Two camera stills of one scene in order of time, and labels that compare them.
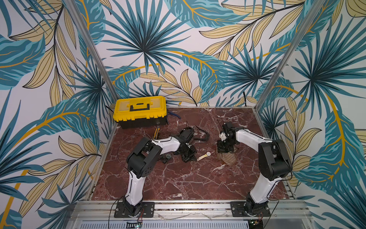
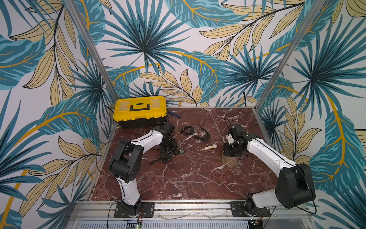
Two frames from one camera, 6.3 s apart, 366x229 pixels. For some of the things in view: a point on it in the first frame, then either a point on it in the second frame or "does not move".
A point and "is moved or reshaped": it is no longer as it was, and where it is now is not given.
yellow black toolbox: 132,112 does not move
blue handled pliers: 170,112 does not move
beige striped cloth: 228,158 is moved or reshaped
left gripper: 193,155 → 173,141
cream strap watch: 208,154 → 213,146
